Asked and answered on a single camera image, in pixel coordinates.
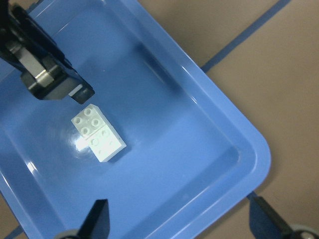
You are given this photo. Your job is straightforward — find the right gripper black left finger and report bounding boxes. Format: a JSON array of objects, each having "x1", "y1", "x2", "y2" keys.
[{"x1": 77, "y1": 199, "x2": 110, "y2": 239}]

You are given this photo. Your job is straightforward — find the long white block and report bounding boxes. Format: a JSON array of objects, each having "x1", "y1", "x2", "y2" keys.
[{"x1": 87, "y1": 125, "x2": 127, "y2": 162}]

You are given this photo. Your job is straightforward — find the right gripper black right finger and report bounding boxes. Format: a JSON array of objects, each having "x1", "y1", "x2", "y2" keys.
[{"x1": 249, "y1": 196, "x2": 299, "y2": 239}]

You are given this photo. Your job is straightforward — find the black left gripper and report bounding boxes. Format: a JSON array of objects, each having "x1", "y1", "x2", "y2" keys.
[{"x1": 0, "y1": 0, "x2": 95, "y2": 104}]

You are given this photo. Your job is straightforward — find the small white block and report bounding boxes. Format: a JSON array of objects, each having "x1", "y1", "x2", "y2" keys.
[{"x1": 71, "y1": 104, "x2": 110, "y2": 139}]

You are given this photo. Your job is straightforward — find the blue plastic tray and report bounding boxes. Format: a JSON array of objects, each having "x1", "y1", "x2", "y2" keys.
[{"x1": 0, "y1": 0, "x2": 271, "y2": 239}]

